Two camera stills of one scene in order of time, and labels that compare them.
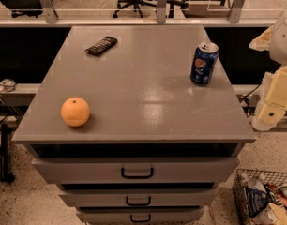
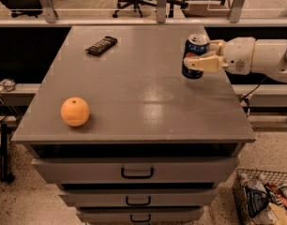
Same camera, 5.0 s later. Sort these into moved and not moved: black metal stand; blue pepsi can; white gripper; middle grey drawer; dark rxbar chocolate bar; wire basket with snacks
Moved: blue pepsi can; white gripper
Not moved: wire basket with snacks; middle grey drawer; dark rxbar chocolate bar; black metal stand
